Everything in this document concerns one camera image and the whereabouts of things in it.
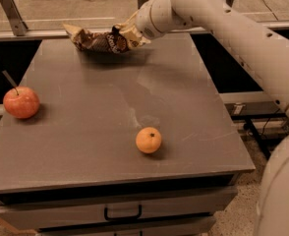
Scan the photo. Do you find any orange mandarin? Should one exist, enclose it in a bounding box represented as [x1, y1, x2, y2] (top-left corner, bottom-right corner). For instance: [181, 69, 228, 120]
[136, 127, 162, 153]

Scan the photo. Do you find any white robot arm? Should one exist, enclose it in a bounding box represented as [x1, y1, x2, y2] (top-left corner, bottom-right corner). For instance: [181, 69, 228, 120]
[115, 0, 289, 236]

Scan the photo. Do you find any grey upper drawer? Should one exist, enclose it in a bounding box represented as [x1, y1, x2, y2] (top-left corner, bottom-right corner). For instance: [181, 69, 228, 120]
[0, 186, 237, 230]

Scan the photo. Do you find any black drawer handle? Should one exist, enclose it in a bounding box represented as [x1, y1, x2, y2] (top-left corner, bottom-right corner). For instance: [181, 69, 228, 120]
[103, 205, 143, 221]

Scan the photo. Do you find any grey lower drawer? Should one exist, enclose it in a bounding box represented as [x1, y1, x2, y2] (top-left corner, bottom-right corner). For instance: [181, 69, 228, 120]
[36, 216, 215, 236]

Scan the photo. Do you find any brown chip bag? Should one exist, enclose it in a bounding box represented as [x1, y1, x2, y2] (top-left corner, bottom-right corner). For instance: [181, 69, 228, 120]
[64, 24, 140, 54]

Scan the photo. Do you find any left metal railing bracket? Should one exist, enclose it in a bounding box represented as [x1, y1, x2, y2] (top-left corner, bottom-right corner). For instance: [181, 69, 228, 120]
[0, 0, 29, 36]

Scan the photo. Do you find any red apple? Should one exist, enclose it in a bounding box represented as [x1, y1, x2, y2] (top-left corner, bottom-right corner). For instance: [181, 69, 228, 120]
[3, 87, 40, 119]

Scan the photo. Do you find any black cart leg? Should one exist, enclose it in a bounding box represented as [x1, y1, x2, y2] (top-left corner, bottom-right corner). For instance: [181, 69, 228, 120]
[243, 117, 271, 160]

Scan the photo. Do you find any grey drawer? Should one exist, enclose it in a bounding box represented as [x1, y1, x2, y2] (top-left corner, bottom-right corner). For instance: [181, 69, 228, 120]
[36, 216, 215, 236]
[0, 186, 237, 230]

